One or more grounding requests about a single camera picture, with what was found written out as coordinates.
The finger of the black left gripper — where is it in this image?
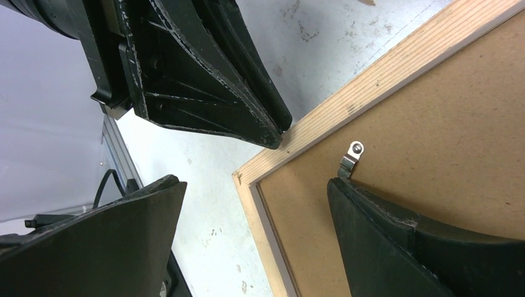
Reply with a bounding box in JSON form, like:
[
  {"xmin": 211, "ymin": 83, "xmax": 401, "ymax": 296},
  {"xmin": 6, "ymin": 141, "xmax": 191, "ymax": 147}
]
[{"xmin": 193, "ymin": 0, "xmax": 292, "ymax": 132}]

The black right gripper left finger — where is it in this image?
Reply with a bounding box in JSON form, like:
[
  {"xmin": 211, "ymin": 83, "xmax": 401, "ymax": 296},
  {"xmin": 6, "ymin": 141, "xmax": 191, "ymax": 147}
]
[{"xmin": 1, "ymin": 174, "xmax": 187, "ymax": 296}]

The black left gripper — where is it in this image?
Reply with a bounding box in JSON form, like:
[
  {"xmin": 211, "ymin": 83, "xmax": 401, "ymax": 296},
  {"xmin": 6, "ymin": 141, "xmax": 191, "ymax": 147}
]
[{"xmin": 77, "ymin": 1, "xmax": 283, "ymax": 149}]

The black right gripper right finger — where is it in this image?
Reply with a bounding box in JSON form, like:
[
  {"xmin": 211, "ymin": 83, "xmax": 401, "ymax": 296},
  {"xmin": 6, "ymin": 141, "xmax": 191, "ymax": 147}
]
[{"xmin": 327, "ymin": 178, "xmax": 524, "ymax": 296}]

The brown frame backing board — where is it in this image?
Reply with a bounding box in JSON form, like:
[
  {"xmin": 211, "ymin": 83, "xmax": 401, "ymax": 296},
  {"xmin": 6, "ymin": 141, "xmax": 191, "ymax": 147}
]
[{"xmin": 259, "ymin": 13, "xmax": 524, "ymax": 296}]

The light wooden picture frame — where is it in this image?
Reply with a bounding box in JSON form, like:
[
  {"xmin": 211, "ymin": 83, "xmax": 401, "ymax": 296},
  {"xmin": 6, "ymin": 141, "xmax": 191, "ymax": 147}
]
[{"xmin": 232, "ymin": 1, "xmax": 524, "ymax": 296}]

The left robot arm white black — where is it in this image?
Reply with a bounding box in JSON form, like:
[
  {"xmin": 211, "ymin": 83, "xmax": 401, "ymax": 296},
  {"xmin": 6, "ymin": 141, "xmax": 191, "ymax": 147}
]
[{"xmin": 1, "ymin": 0, "xmax": 292, "ymax": 149}]

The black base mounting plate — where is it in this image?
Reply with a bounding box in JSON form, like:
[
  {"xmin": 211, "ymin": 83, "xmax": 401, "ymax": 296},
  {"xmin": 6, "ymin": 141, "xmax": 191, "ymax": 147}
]
[{"xmin": 163, "ymin": 251, "xmax": 192, "ymax": 297}]

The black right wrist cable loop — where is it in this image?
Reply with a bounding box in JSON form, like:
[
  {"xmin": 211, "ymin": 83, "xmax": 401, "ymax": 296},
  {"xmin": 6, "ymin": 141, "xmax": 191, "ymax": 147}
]
[{"xmin": 92, "ymin": 168, "xmax": 126, "ymax": 210}]

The aluminium front rail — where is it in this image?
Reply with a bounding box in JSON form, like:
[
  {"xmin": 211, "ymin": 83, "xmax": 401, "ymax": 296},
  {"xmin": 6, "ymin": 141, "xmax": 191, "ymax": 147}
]
[{"xmin": 102, "ymin": 115, "xmax": 143, "ymax": 194}]

